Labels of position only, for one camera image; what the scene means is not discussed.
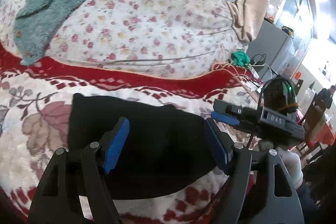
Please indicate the wooden chair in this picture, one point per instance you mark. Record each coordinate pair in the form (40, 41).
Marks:
(313, 119)

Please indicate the person's right hand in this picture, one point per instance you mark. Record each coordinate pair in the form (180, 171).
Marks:
(291, 163)

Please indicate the floral print quilt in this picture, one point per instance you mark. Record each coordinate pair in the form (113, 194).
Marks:
(144, 17)

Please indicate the green cloth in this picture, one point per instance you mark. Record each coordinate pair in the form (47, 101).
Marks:
(240, 57)

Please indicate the red and white floral blanket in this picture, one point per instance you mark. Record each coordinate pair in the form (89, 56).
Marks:
(39, 119)

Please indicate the grey cabinet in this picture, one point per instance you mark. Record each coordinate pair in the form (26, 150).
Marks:
(271, 45)

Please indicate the teal fleece blanket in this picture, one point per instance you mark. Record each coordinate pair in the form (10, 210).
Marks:
(52, 3)

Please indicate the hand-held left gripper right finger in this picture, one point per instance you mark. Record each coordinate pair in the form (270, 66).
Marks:
(217, 145)

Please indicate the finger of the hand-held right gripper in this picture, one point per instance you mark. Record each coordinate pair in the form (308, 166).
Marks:
(236, 108)
(225, 117)

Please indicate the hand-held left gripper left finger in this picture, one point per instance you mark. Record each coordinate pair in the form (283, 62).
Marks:
(116, 145)

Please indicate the red covered table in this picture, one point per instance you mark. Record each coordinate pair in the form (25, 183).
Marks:
(326, 134)

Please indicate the black pants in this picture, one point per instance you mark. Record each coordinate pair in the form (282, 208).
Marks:
(157, 134)

